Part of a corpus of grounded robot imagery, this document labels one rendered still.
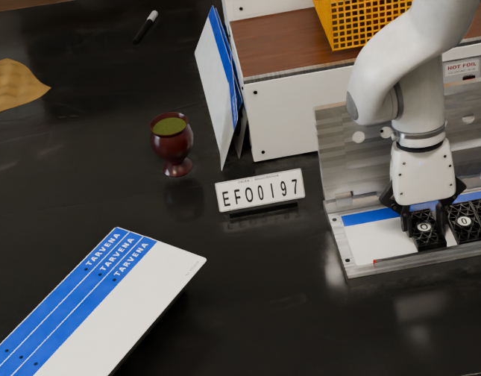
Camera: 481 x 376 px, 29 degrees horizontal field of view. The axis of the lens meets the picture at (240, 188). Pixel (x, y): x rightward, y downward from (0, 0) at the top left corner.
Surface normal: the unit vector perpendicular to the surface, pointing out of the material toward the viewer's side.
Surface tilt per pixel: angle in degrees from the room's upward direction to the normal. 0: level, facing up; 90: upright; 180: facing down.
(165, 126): 0
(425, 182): 76
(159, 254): 0
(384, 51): 47
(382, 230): 0
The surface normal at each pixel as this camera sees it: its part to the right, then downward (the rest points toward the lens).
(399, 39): -0.62, -0.18
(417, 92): 0.15, 0.41
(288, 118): 0.13, 0.62
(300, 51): -0.11, -0.76
